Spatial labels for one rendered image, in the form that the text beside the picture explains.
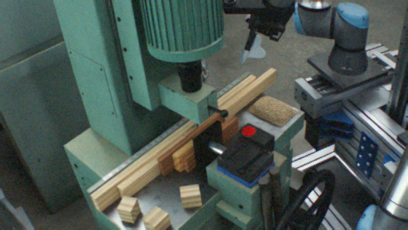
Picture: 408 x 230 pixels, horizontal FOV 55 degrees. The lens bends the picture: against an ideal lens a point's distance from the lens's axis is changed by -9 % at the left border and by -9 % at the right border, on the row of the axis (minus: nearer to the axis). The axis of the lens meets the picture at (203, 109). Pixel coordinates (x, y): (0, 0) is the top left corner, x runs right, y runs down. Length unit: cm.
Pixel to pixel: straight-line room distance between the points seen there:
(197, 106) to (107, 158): 41
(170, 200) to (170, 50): 35
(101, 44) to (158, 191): 38
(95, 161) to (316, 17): 86
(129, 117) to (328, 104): 73
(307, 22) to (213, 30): 64
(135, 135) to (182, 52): 42
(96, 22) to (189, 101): 29
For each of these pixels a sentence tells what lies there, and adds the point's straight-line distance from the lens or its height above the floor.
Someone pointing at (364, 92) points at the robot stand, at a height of 73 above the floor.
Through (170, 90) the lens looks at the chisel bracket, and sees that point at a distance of 105.
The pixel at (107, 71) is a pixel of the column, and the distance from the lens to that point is 110.
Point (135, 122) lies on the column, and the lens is 122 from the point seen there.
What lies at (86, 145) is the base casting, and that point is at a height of 80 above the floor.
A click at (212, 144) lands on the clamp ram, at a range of 104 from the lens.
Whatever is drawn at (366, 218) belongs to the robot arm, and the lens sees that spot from 89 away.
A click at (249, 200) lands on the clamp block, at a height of 93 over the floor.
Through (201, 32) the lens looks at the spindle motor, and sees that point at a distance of 88.
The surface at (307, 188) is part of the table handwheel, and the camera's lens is 96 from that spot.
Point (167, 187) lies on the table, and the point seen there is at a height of 90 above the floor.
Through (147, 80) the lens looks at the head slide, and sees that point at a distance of 105.
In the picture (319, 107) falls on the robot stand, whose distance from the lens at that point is 153.
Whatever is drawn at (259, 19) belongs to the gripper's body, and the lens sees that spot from 104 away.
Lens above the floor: 168
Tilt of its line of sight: 38 degrees down
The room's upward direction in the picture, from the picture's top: 6 degrees counter-clockwise
